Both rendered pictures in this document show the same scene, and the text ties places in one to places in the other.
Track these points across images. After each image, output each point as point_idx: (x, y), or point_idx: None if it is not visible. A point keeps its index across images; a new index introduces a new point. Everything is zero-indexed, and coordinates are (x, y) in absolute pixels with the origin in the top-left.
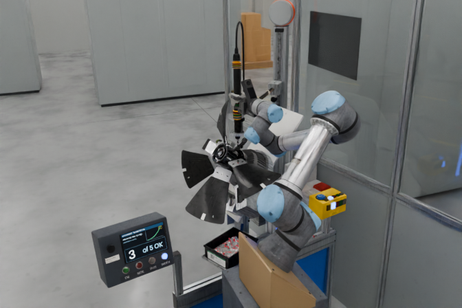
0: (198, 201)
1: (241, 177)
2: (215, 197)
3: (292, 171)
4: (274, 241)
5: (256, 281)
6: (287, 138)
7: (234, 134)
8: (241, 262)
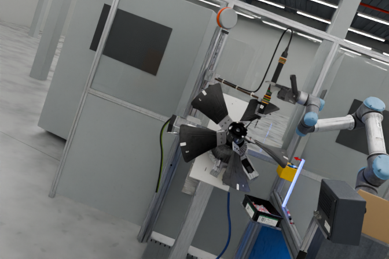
0: (231, 173)
1: (268, 151)
2: (239, 169)
3: (383, 146)
4: (373, 193)
5: (378, 221)
6: (321, 123)
7: (264, 115)
8: None
